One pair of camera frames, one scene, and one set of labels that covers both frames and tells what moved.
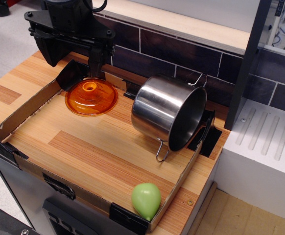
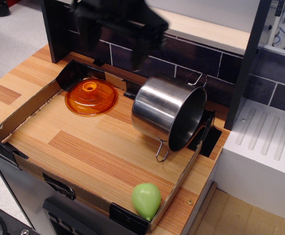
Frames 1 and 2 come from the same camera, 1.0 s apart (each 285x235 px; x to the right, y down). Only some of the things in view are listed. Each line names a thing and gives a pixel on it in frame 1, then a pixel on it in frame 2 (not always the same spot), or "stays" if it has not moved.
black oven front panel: x=68 y=217 stays
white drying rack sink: x=259 y=160 stays
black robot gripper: x=73 y=20 to x=138 y=14
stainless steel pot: x=169 y=108 stays
